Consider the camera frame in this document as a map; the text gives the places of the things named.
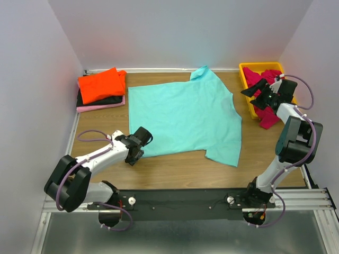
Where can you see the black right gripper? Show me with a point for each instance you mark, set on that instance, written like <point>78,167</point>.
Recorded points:
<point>250,91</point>

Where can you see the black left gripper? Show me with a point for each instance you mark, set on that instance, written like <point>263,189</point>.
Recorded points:
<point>132,161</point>

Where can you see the teal t shirt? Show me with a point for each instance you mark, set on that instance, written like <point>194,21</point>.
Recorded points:
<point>197,114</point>

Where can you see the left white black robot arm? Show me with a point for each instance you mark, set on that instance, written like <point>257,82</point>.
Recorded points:
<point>69,184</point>

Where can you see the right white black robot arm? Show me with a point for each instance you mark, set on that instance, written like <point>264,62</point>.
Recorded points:
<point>297,144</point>

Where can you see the magenta crumpled t shirt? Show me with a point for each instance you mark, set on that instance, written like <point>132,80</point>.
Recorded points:
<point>267,116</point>

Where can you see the yellow plastic bin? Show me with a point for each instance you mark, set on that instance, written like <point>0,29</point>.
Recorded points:
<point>258,67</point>

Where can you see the black folded t shirt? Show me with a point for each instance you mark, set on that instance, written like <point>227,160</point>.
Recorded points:
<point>105,101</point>

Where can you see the orange folded t shirt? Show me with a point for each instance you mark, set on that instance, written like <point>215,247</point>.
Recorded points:
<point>102,85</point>

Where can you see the pink folded t shirt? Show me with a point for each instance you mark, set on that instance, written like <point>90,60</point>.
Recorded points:
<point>82,109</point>

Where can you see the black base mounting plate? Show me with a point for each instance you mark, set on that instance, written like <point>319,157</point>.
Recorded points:
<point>180,204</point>

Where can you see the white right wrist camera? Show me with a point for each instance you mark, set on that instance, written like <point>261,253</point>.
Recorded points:
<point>274,87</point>

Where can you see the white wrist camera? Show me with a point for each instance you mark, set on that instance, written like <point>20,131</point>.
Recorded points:
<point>274,87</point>
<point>114,135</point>

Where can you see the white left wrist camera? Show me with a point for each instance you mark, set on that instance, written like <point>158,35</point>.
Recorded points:
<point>114,135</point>

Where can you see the aluminium frame rail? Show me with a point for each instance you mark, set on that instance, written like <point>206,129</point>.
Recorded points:
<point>294,199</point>

